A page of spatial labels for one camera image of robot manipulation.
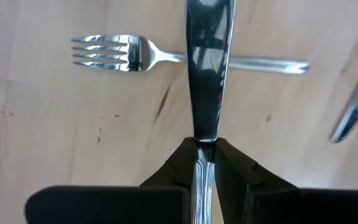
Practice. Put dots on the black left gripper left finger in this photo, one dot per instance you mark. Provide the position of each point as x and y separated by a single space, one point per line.
154 202

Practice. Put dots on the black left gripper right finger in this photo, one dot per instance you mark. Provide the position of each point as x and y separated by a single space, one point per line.
259 202

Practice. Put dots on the silver table knife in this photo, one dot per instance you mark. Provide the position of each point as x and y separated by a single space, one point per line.
356 105
208 77

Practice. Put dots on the small silver fork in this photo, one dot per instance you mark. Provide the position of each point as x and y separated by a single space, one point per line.
138 53

